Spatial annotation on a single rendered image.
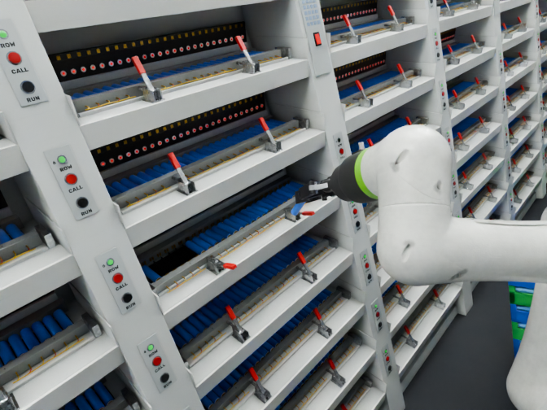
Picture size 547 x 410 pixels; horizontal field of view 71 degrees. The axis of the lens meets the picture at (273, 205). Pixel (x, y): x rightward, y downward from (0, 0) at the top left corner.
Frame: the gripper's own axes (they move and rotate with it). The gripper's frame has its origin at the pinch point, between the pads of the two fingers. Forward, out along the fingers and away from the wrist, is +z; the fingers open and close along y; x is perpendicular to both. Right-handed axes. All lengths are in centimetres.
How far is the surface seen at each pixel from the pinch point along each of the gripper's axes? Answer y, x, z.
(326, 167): -16.0, -9.6, 16.2
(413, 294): -64, 38, 44
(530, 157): -209, -22, 82
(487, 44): -137, -74, 47
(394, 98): -48, -33, 20
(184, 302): 30.2, 19.9, 3.3
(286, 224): 0.5, 5.7, 13.3
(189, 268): 27.7, 13.3, 7.9
